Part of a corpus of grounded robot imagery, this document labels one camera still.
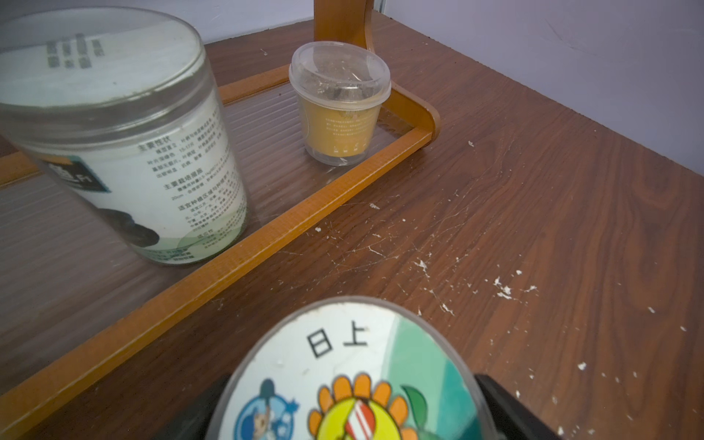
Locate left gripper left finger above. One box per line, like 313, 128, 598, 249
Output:
153, 375, 230, 440

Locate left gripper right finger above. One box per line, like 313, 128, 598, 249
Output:
476, 374, 560, 440

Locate sunflower lid seed jar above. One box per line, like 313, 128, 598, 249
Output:
206, 296, 499, 439

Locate orange wooden three-tier shelf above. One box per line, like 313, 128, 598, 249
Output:
1, 1, 440, 439

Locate white label jar bottom shelf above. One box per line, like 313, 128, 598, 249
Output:
1, 7, 248, 265

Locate small yellow clear-lid cup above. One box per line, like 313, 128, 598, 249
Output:
289, 41, 392, 167

